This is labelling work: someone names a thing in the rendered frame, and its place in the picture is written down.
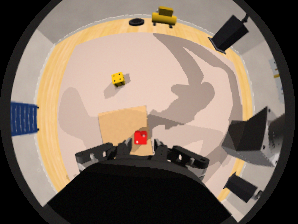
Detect yellow die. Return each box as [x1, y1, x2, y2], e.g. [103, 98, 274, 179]
[111, 72, 125, 87]

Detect red die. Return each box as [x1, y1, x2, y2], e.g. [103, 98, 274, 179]
[134, 131, 147, 145]

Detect tan square mat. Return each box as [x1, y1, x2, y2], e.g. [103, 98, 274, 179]
[98, 106, 153, 156]

